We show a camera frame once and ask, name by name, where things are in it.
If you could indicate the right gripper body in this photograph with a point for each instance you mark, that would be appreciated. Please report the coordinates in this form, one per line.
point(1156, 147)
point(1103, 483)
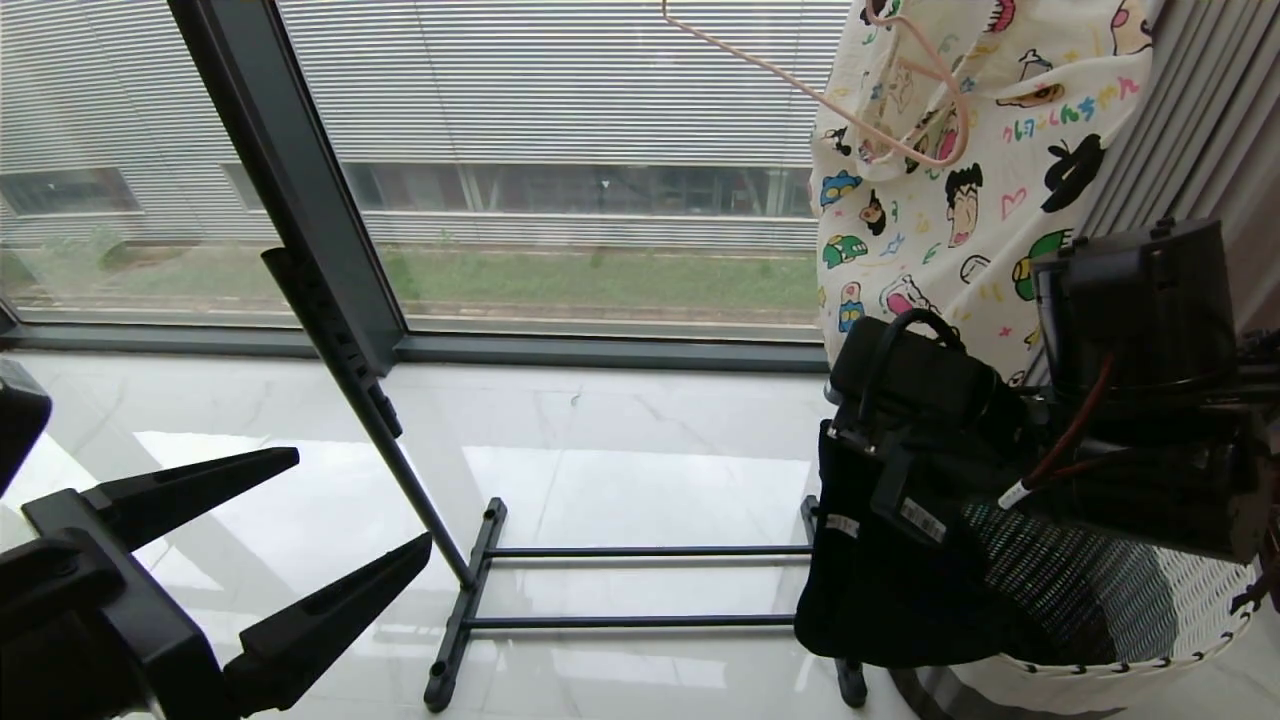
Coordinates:
point(915, 480)

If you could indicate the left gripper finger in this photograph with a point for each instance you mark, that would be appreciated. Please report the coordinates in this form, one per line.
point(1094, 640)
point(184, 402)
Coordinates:
point(320, 620)
point(180, 490)

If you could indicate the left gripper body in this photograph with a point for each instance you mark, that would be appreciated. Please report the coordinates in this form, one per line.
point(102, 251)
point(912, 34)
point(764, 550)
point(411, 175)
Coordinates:
point(100, 630)

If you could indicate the black garment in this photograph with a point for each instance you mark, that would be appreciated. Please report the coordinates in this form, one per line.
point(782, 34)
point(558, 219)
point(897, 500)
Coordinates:
point(880, 600)

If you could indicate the cream printed garment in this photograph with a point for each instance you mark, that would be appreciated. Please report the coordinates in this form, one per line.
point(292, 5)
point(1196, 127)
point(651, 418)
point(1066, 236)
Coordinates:
point(990, 260)

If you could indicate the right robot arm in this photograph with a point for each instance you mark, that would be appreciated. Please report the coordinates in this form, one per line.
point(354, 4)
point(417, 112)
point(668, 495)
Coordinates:
point(1140, 310)

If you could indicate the white laundry basket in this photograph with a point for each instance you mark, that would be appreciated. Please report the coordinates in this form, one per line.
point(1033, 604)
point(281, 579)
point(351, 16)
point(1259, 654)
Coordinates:
point(1100, 600)

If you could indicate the black clothes rack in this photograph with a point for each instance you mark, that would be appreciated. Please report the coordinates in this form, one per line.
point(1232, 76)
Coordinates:
point(650, 551)

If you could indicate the pink clothes hanger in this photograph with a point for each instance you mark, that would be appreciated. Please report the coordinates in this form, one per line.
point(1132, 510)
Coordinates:
point(740, 51)

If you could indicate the window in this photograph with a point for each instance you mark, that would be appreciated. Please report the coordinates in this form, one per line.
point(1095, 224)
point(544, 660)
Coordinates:
point(600, 150)

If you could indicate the beige curtain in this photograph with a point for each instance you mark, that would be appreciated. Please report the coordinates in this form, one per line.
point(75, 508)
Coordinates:
point(1200, 100)

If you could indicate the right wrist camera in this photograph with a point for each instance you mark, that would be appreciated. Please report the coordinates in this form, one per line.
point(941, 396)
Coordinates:
point(920, 370)

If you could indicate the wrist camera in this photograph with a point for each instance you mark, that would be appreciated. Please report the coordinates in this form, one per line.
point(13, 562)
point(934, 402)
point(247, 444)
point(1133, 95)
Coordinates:
point(22, 430)
point(920, 370)

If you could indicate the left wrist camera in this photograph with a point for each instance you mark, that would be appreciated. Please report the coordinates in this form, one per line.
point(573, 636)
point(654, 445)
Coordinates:
point(22, 430)

